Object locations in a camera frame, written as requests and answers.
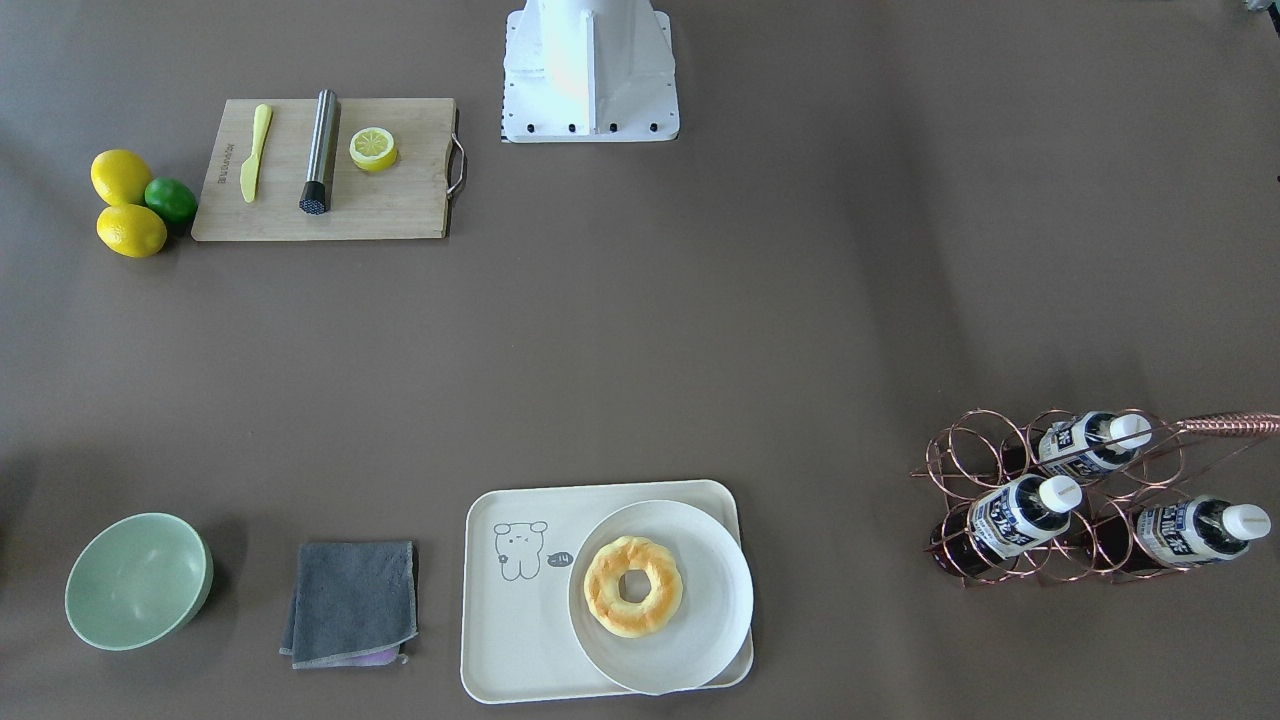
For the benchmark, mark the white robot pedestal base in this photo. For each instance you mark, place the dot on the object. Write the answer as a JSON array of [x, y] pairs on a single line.
[[589, 72]]

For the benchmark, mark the tea bottle rack front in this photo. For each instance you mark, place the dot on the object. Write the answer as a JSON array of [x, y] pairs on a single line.
[[1200, 531]]

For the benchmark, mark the yellow lemon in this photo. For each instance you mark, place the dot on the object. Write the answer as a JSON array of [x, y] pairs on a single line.
[[132, 230], [120, 177]]

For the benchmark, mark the upper yellow lemon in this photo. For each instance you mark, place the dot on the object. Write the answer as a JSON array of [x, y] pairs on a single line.
[[120, 177]]

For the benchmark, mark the bamboo cutting board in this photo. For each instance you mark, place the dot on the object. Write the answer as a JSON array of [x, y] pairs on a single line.
[[408, 201]]

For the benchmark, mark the copper wire bottle rack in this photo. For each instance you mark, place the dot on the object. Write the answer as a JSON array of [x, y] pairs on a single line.
[[963, 462]]

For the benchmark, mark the half lemon slice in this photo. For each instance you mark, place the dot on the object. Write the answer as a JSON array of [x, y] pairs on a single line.
[[373, 149]]

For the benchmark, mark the yellow plastic knife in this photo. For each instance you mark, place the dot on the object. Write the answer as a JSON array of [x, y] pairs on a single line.
[[250, 168]]

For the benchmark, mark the glazed yellow donut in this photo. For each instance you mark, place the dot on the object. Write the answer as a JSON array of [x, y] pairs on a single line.
[[633, 587]]

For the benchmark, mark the grey folded cloth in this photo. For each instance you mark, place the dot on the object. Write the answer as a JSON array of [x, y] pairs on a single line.
[[354, 604]]

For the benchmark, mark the mint green bowl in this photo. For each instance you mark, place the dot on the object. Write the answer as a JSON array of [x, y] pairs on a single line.
[[137, 581]]

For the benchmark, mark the cream serving tray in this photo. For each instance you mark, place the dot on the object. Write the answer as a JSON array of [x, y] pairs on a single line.
[[517, 641]]

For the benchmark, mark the white round plate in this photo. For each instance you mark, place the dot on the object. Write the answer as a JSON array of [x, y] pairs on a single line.
[[708, 628]]

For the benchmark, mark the tea bottle rack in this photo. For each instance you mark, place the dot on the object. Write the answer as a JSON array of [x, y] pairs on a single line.
[[999, 527], [1085, 447], [1200, 531]]

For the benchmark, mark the lower yellow lemon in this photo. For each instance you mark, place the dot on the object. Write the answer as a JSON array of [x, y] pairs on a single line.
[[132, 230]]

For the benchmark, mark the green lime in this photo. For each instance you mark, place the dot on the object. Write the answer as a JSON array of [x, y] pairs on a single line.
[[171, 200]]

